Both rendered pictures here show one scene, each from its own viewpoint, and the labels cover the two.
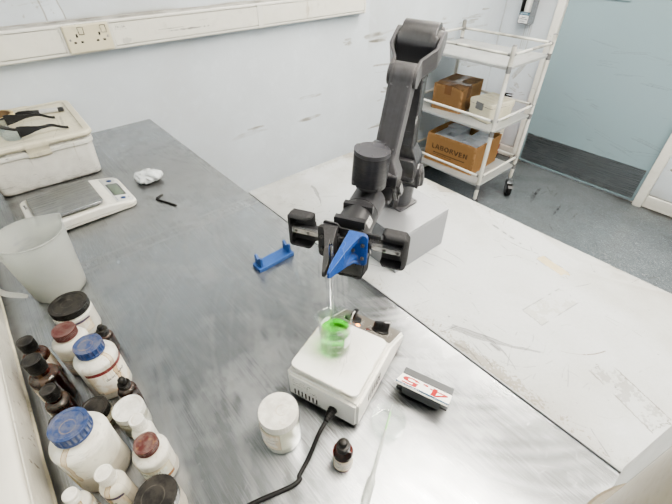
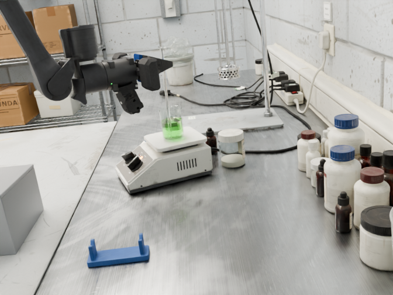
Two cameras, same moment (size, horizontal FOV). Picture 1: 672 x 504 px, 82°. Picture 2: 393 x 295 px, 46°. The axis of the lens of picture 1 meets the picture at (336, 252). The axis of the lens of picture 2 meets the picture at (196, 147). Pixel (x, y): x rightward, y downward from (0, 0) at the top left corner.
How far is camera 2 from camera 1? 1.33 m
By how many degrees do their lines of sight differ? 110
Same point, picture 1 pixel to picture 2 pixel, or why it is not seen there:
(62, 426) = (349, 116)
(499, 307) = not seen: hidden behind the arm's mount
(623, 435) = (90, 137)
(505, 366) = (87, 157)
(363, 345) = (158, 136)
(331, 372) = (189, 132)
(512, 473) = not seen: hidden behind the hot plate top
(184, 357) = (275, 206)
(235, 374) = (241, 189)
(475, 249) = not seen: outside the picture
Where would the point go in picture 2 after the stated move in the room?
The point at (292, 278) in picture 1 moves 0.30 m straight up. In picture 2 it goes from (126, 233) to (97, 69)
